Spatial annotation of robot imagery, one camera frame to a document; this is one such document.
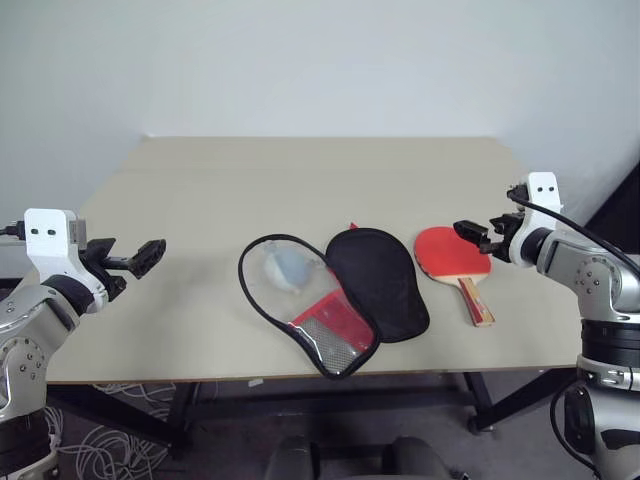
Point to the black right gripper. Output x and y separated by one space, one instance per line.
507 230

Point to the black table caster wheel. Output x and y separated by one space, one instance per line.
481 426

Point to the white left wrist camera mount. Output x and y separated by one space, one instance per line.
47 250

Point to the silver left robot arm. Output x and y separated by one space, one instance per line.
30 340

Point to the red table tennis paddle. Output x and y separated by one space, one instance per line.
442 250

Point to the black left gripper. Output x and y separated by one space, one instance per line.
102 250

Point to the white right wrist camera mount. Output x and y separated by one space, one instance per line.
542 192

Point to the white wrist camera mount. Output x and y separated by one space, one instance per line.
542 192
47 250

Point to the pale blue white round object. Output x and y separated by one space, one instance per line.
287 267

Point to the red black paddle case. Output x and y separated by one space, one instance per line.
380 280

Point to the black metal table frame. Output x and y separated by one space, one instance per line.
125 412

